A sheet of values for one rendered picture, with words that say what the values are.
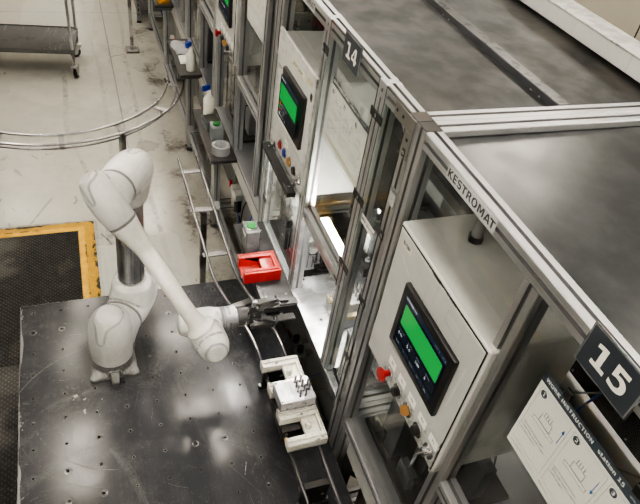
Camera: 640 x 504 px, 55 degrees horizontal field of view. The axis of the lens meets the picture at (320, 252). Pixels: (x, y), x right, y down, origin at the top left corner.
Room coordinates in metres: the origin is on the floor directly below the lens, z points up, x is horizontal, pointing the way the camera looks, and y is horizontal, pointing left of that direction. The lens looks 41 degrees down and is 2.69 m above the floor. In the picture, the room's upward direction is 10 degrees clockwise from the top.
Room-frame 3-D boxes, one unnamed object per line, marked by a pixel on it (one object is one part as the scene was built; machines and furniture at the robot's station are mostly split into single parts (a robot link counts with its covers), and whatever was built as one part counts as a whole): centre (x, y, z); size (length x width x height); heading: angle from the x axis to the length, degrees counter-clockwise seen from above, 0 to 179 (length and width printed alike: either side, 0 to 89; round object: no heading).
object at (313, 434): (1.31, 0.00, 0.84); 0.36 x 0.14 x 0.10; 26
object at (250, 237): (2.03, 0.30, 0.97); 0.08 x 0.08 x 0.12; 26
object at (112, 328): (1.48, 0.72, 0.85); 0.18 x 0.16 x 0.22; 175
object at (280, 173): (2.00, 0.22, 1.37); 0.36 x 0.04 x 0.04; 26
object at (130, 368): (1.45, 0.71, 0.71); 0.22 x 0.18 x 0.06; 26
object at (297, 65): (2.06, 0.09, 1.60); 0.42 x 0.29 x 0.46; 26
